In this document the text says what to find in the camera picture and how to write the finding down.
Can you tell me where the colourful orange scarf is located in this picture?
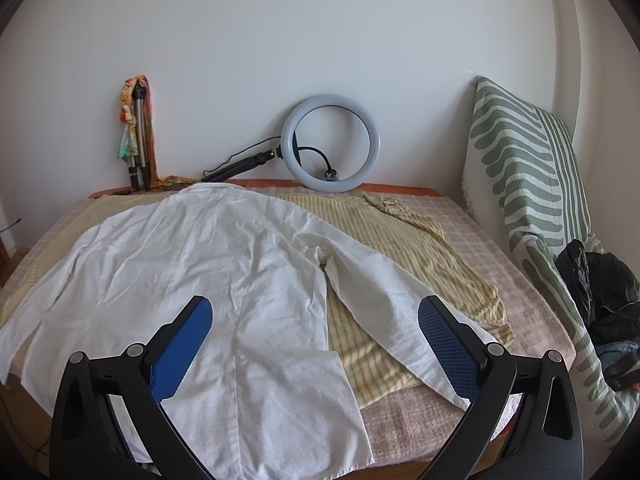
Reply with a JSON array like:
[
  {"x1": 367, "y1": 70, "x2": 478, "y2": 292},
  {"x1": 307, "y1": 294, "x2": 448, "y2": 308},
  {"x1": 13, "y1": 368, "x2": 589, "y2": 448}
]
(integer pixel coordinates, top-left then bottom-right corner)
[{"x1": 117, "y1": 75, "x2": 195, "y2": 192}]

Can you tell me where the black ring light handle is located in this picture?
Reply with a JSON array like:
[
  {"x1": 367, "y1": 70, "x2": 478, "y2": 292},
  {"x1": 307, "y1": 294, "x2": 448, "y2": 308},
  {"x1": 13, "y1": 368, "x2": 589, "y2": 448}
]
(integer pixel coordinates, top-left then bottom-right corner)
[{"x1": 201, "y1": 136, "x2": 278, "y2": 183}]

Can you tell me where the yellow striped garment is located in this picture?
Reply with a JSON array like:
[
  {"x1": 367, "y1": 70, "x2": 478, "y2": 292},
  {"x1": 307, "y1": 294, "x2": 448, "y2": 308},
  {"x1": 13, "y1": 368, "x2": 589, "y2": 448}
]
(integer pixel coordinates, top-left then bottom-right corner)
[{"x1": 278, "y1": 192, "x2": 514, "y2": 408}]

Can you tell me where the green white striped cushion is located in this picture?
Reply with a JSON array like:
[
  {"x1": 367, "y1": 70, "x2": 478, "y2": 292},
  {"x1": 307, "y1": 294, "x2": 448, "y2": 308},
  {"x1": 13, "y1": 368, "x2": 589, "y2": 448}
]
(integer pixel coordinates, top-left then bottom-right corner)
[{"x1": 463, "y1": 77, "x2": 639, "y2": 446}]

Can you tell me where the white shirt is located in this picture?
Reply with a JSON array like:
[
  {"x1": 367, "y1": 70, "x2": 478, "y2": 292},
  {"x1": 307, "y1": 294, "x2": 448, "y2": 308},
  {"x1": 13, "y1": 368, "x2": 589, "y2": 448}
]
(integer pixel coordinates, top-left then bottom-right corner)
[{"x1": 0, "y1": 182, "x2": 501, "y2": 480}]

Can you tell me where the black clothes pile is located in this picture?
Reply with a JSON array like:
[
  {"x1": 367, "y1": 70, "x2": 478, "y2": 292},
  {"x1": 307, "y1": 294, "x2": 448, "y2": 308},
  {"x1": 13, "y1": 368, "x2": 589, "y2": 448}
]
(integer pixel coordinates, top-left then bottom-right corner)
[{"x1": 555, "y1": 240, "x2": 639, "y2": 391}]

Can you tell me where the silver folded tripod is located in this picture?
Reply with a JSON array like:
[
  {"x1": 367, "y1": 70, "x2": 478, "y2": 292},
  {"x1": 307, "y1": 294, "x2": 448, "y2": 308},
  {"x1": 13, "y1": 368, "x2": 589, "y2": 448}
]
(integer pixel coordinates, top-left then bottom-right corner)
[{"x1": 132, "y1": 81, "x2": 151, "y2": 192}]

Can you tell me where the white ring light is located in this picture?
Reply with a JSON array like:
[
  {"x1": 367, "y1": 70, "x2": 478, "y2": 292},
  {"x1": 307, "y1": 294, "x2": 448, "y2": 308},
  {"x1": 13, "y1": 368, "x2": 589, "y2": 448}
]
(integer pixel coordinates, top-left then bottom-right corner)
[{"x1": 280, "y1": 94, "x2": 381, "y2": 193}]

